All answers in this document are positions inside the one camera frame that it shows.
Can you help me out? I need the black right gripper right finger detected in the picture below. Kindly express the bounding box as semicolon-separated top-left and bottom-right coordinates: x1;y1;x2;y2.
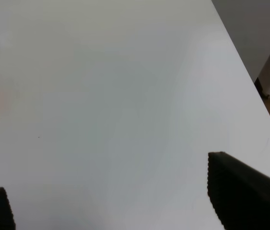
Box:
207;152;270;230

